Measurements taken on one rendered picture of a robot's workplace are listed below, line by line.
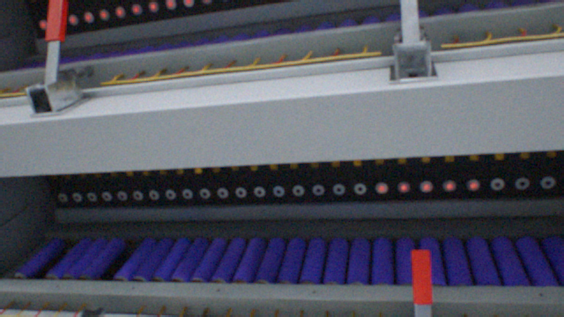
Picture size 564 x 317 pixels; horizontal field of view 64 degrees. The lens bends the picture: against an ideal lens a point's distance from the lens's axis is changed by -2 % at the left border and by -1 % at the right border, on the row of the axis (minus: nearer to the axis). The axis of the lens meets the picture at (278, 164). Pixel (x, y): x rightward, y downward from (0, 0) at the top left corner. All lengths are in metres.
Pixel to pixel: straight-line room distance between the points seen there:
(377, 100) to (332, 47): 0.09
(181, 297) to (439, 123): 0.25
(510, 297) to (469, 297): 0.03
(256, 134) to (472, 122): 0.13
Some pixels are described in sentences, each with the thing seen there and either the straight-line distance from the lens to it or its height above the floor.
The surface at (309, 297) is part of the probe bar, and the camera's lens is 0.38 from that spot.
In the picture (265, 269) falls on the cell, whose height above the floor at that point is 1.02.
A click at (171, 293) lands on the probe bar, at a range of 0.42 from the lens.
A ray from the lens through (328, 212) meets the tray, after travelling 0.46.
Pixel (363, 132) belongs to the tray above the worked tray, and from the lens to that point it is 0.29.
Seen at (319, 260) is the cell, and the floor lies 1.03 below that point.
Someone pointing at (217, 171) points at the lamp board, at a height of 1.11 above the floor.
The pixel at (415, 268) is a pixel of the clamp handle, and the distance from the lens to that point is 0.32.
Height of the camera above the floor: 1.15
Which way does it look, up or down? 5 degrees down
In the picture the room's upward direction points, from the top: 4 degrees counter-clockwise
